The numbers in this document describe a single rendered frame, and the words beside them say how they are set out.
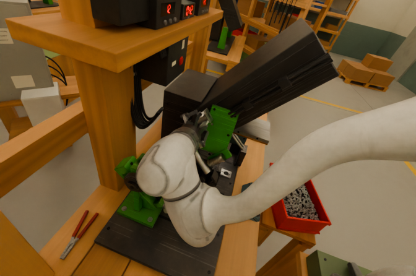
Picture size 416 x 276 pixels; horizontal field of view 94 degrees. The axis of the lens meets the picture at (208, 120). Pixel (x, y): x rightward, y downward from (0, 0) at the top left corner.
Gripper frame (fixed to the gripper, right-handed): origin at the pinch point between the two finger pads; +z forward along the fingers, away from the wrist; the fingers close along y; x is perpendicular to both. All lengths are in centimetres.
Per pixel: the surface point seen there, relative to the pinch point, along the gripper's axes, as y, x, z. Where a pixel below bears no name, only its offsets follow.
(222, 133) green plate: -10.0, -2.9, 4.3
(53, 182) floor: -3, 166, 38
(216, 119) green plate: -3.3, -3.4, 4.3
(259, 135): -21.8, -14.5, 17.7
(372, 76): -187, -283, 562
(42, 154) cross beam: 15.5, 31.2, -35.6
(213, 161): -18.9, 5.4, 0.9
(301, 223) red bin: -63, -16, 5
